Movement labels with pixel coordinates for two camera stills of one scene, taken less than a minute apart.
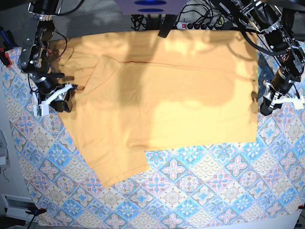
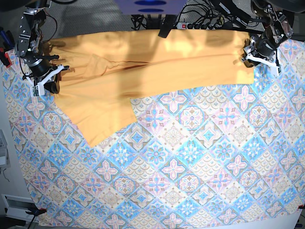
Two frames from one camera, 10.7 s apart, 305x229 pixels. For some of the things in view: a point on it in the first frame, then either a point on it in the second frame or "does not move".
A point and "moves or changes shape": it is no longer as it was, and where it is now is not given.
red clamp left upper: (6, 55) does not move
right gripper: (281, 83) → (261, 46)
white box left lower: (15, 207) does not move
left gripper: (60, 96) → (37, 65)
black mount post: (168, 23) does not move
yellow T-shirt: (135, 91) moves or changes shape
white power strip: (186, 26) does not move
